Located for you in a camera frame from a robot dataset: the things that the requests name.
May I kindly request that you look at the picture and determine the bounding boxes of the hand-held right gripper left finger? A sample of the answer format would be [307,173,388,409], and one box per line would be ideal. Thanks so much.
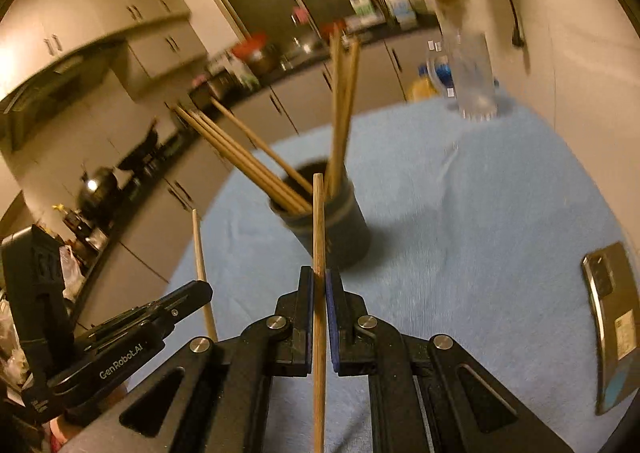
[59,265,316,453]

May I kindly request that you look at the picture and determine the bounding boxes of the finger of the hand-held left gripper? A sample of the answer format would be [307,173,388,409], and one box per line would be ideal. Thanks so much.
[95,280,214,336]

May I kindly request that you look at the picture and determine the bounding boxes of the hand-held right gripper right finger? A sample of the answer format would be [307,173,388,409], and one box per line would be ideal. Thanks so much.
[325,268,575,453]

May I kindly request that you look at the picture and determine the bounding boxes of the wooden chopstick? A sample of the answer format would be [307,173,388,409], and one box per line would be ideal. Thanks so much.
[312,173,327,453]
[192,209,219,341]

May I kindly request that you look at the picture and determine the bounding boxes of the grey chopstick holder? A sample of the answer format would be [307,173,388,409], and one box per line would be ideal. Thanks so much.
[267,160,372,269]

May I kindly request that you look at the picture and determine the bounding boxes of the bunch of wooden chopsticks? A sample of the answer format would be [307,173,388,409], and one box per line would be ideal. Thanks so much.
[171,32,362,216]

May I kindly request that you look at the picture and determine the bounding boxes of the black round pot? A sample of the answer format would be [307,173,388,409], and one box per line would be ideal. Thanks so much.
[77,166,122,225]

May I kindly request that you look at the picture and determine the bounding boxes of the black wok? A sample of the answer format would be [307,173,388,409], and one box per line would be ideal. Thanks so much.
[117,120,167,172]

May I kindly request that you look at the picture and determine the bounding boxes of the blue table mat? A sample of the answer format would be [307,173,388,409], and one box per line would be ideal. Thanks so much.
[169,98,638,453]

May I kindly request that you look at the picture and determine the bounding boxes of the range hood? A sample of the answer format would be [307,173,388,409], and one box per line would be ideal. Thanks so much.
[0,40,126,150]

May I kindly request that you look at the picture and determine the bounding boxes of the beige base cabinets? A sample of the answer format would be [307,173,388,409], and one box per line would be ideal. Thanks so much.
[65,33,451,334]

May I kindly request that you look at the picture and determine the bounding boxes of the metal cooking pot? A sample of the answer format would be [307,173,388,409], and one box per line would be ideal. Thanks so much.
[247,48,279,77]

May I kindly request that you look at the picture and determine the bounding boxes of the yellow plastic bag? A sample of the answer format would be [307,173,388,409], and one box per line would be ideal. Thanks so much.
[407,70,446,103]

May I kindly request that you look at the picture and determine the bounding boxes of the red plastic basin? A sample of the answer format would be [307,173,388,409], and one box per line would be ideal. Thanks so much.
[232,33,269,59]

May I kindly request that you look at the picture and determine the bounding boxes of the black smartphone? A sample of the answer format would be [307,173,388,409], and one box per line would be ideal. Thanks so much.
[580,241,640,416]

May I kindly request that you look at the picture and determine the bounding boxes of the clear glass pitcher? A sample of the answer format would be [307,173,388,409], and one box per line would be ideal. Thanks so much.
[424,30,499,122]

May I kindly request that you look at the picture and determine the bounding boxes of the black kitchen countertop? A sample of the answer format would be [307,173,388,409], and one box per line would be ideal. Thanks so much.
[65,16,446,324]

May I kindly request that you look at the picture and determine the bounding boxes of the white jug blue label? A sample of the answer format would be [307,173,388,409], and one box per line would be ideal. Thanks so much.
[387,0,417,27]

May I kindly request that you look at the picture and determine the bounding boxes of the beige wall cabinets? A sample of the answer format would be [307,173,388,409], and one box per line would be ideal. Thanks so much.
[0,0,211,99]

